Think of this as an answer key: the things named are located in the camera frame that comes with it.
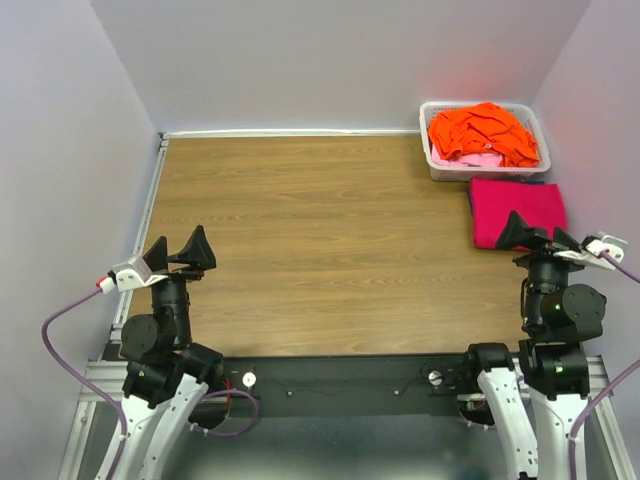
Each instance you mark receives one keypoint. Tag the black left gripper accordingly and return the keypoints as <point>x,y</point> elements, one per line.
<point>198,253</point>

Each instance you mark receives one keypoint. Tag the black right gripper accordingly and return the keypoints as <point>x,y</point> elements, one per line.
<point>515,231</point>

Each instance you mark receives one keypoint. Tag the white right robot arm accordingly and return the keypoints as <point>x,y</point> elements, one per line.
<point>537,399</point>

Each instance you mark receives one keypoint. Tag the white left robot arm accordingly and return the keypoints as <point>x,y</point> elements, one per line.
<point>166,371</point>

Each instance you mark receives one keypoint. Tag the folded blue t shirt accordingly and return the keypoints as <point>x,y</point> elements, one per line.
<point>489,197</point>

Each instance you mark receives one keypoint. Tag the light pink t shirt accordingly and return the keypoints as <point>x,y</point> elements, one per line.
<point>480,160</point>

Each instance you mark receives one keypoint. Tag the white plastic laundry basket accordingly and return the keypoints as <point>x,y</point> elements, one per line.
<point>443,173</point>

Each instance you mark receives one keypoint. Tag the orange t shirt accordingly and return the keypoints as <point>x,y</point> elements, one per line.
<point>483,128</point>

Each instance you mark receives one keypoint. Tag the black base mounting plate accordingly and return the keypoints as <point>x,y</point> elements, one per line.
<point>352,386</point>

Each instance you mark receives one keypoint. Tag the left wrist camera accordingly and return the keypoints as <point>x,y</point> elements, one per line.
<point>131,275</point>

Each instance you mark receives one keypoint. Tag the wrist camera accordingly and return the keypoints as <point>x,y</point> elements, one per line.
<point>601,250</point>
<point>131,275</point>

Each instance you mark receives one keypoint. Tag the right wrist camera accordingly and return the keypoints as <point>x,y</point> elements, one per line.
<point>601,250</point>

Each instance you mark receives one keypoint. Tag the aluminium front frame rail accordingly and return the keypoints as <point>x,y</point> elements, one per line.
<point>110,375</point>

